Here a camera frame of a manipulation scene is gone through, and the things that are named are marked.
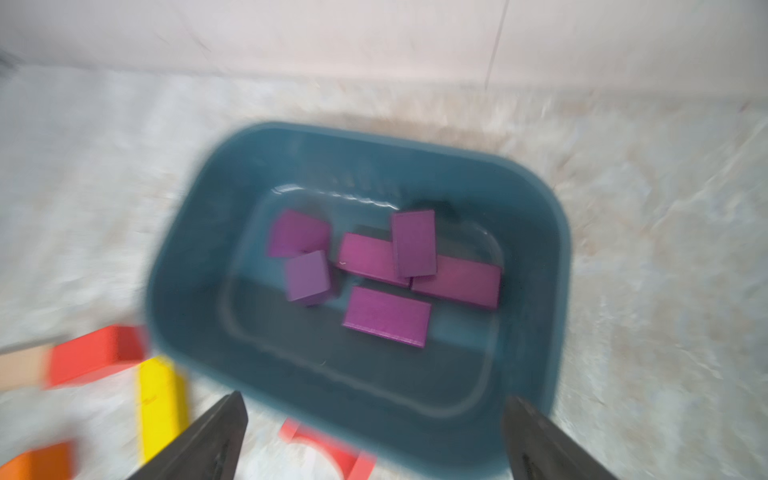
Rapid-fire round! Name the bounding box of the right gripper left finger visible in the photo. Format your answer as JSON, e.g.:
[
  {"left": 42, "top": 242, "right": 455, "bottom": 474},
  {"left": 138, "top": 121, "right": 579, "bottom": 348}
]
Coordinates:
[{"left": 129, "top": 391, "right": 248, "bottom": 480}]

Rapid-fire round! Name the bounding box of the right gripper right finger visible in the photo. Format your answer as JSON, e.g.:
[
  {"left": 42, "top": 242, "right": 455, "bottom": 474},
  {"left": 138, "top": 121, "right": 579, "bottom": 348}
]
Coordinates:
[{"left": 502, "top": 396, "right": 617, "bottom": 480}]

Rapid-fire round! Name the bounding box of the purple small cube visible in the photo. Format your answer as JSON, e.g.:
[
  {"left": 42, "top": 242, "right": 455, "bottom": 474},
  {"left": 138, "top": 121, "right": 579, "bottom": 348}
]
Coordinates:
[{"left": 284, "top": 250, "right": 333, "bottom": 306}]

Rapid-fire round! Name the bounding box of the teal plastic storage bin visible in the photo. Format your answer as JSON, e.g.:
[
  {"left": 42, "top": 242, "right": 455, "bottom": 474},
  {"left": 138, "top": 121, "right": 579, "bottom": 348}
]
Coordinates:
[{"left": 145, "top": 123, "right": 572, "bottom": 479}]

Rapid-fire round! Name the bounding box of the purple roof block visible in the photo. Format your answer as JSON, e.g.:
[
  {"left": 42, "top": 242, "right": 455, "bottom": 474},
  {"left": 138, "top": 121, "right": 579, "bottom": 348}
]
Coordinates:
[{"left": 267, "top": 209, "right": 332, "bottom": 258}]

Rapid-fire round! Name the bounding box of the purple triangular block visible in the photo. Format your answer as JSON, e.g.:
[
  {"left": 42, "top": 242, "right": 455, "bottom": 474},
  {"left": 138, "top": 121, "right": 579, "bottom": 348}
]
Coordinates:
[{"left": 390, "top": 210, "right": 437, "bottom": 278}]

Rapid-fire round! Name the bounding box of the yellow long block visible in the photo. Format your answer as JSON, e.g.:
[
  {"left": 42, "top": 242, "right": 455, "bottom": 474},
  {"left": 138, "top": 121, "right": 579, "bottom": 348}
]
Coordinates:
[{"left": 138, "top": 356, "right": 189, "bottom": 464}]

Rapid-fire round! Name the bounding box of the red rectangular block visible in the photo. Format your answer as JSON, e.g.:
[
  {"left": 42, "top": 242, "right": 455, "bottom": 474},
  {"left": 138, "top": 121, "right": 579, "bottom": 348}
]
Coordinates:
[{"left": 44, "top": 325, "right": 147, "bottom": 389}]

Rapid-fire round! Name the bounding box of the red arch block upper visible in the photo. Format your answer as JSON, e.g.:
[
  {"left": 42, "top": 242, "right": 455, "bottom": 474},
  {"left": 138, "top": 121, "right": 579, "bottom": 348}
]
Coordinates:
[{"left": 279, "top": 419, "right": 377, "bottom": 480}]

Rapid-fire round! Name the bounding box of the orange block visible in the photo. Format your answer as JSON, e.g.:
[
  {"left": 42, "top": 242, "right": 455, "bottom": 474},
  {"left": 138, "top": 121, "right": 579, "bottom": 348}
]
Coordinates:
[{"left": 1, "top": 441, "right": 75, "bottom": 480}]

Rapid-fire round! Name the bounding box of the long natural wood block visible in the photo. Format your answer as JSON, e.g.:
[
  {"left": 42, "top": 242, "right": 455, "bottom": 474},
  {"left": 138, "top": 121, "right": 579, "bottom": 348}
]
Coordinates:
[{"left": 0, "top": 343, "right": 54, "bottom": 392}]

